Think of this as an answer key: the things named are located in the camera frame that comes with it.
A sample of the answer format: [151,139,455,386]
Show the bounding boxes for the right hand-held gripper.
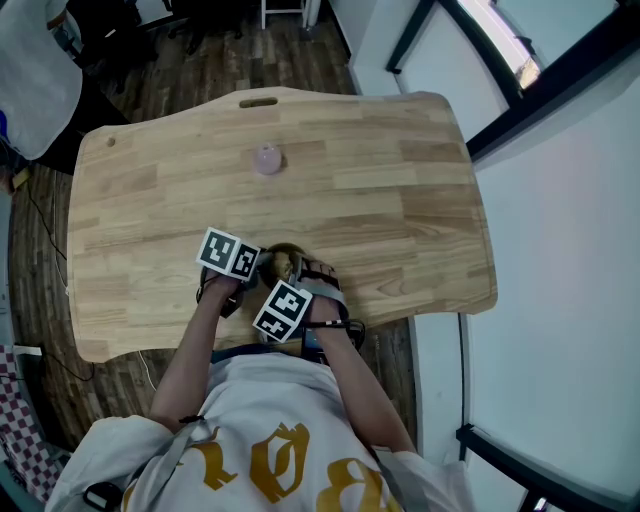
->
[252,255,350,344]

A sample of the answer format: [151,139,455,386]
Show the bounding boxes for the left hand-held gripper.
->
[194,226,276,319]

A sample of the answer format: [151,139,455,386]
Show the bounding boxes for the brown wooden bowl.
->
[259,241,304,282]

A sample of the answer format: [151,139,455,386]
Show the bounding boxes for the beige sponge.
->
[272,251,296,282]

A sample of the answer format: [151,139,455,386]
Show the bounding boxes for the person's left forearm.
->
[149,274,242,437]

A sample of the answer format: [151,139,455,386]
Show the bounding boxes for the person's right forearm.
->
[313,323,417,455]

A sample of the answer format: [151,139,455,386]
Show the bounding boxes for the black phone with lit screen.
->
[299,327,332,367]

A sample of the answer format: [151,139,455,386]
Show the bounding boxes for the person's blue jeans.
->
[211,343,302,365]

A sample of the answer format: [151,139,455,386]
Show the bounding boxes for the person's white printed shirt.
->
[44,351,477,512]

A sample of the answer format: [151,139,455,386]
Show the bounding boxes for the black office chair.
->
[63,0,157,77]
[164,0,247,57]

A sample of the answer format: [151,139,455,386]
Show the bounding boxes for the black clip-on device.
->
[81,480,124,512]

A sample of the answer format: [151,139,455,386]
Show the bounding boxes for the red white checkered cloth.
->
[0,344,57,502]

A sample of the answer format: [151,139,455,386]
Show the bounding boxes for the white cable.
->
[136,349,158,392]

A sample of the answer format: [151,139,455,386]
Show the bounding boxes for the grey shoulder strap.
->
[148,421,207,502]

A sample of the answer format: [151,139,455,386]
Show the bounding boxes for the black window frame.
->
[384,0,640,162]

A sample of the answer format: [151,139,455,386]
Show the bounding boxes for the black partition frame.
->
[455,423,640,512]

